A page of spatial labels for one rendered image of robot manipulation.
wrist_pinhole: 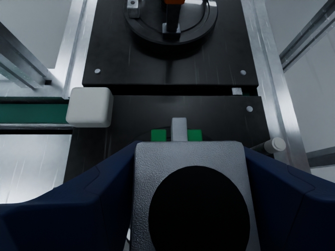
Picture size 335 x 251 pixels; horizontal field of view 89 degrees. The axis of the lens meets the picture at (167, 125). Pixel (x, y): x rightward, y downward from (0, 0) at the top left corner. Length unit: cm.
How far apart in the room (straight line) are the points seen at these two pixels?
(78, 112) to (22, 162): 14
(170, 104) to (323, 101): 35
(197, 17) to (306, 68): 30
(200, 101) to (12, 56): 22
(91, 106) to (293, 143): 25
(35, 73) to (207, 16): 25
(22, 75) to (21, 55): 2
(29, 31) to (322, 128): 66
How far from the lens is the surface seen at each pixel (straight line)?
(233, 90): 25
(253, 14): 39
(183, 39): 26
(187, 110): 22
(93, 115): 21
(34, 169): 31
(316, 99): 47
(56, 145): 30
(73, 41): 33
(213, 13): 30
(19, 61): 27
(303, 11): 63
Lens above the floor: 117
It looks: 71 degrees down
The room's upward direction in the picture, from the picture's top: 4 degrees clockwise
